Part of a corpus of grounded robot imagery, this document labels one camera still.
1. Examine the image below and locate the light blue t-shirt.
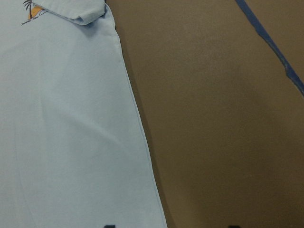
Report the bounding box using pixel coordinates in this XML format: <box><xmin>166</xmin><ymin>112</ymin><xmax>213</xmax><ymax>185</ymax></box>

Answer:
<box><xmin>0</xmin><ymin>0</ymin><xmax>167</xmax><ymax>228</ymax></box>

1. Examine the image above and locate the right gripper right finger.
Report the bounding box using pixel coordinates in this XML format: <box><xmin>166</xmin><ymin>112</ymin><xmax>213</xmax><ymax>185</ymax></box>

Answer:
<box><xmin>228</xmin><ymin>225</ymin><xmax>240</xmax><ymax>228</ymax></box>

